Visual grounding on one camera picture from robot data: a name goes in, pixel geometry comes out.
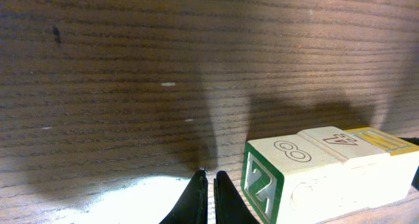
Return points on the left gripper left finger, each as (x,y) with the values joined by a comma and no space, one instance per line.
(192,205)

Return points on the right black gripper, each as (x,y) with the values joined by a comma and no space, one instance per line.
(409,166)

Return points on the white block number four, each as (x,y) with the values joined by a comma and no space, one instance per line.
(360,160)

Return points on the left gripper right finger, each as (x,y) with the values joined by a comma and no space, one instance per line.
(229,206)

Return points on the white block number eight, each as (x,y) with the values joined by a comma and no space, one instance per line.
(287,179)

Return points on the yellow letter block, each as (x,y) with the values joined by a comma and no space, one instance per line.
(387,186)

